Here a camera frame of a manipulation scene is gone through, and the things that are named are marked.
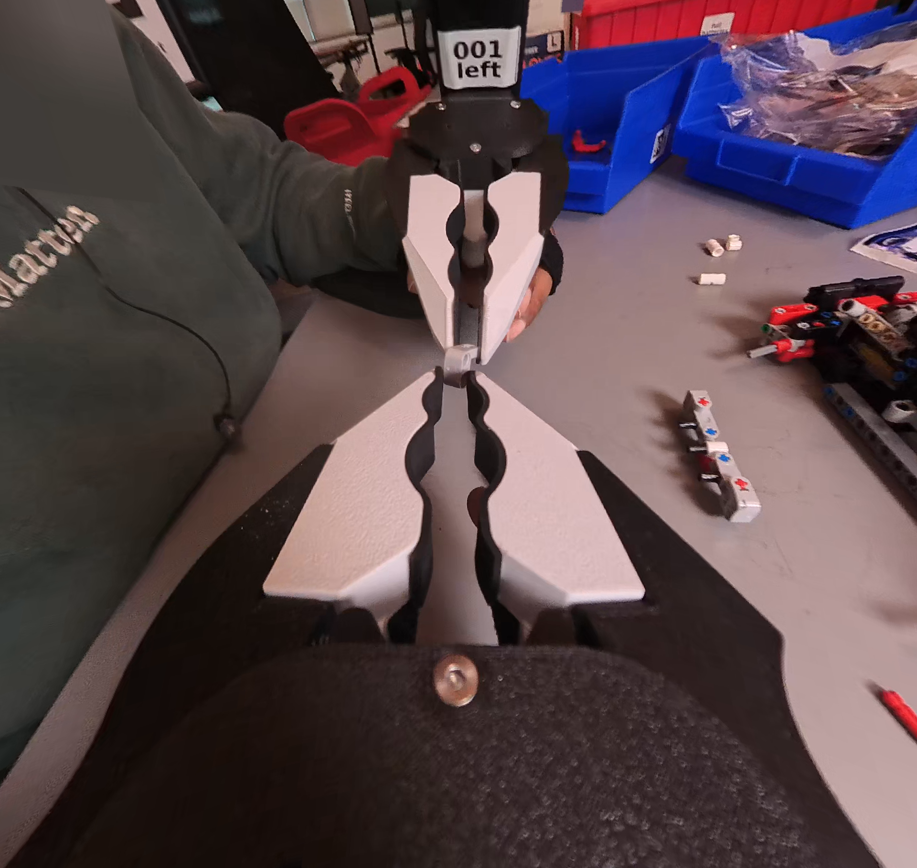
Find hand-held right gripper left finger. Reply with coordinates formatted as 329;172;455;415
262;368;439;644

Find red lego pin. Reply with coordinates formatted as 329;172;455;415
875;687;917;741

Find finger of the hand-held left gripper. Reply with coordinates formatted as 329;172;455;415
401;173;463;360
476;171;545;366

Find crumpled clear plastic bags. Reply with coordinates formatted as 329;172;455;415
718;26;917;161

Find green hoodie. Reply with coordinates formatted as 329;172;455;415
0;4;288;783

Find red plastic container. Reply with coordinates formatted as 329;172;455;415
283;64;432;168

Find blue bin with bags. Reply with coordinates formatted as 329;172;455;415
672;1;917;231

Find person's left hand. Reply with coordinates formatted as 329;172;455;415
503;232;565;343

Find person's left forearm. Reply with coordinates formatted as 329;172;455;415
208;112;409;289

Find red plastic tote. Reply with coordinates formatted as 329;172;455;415
572;0;912;52

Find grey lego connector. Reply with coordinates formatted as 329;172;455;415
443;343;480;389

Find partly built lego car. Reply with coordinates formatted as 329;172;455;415
747;275;917;504

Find grey lego assembly with pins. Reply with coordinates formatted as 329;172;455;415
677;389;762;524

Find black panel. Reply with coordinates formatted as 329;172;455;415
161;0;339;122

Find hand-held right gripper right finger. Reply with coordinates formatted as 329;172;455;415
471;368;646;644

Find blue plastic bin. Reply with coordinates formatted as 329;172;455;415
520;35;712;215

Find lego instruction booklet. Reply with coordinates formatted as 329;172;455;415
850;223;917;276

